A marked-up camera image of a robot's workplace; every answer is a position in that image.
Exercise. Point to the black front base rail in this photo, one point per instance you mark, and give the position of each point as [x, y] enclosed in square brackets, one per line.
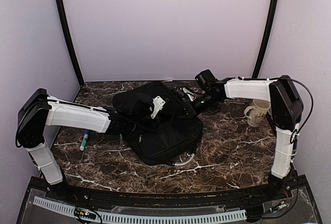
[296, 193]

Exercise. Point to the black corner post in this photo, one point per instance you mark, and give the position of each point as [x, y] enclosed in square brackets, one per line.
[69, 42]
[265, 38]

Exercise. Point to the beige ceramic mug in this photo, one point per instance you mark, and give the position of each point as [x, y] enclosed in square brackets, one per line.
[256, 112]

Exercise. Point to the small circuit board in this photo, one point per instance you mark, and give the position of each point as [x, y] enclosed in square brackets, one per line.
[83, 213]

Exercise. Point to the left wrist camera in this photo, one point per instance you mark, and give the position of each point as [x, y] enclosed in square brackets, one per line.
[158, 104]

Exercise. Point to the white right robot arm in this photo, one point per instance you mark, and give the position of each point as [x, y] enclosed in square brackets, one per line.
[286, 106]

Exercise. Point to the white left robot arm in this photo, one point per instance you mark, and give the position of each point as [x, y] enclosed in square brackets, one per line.
[44, 110]

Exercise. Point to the white slotted cable duct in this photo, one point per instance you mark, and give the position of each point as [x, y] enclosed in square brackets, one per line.
[121, 214]

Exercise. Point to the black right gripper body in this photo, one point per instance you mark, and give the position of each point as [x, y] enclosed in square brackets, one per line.
[209, 101]

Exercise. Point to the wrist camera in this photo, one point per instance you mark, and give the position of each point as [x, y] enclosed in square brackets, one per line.
[158, 104]
[205, 80]

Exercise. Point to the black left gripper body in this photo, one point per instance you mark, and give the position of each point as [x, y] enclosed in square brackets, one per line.
[141, 123]

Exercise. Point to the left black corner post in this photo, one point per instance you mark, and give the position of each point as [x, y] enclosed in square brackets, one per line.
[69, 42]

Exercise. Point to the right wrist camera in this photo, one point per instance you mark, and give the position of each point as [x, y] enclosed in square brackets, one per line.
[205, 80]

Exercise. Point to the right black corner post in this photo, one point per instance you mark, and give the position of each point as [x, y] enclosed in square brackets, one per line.
[265, 38]

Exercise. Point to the green white marker pen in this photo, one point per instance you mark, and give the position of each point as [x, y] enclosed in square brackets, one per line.
[85, 139]

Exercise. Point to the black student bag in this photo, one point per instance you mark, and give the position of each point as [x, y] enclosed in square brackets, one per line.
[175, 144]

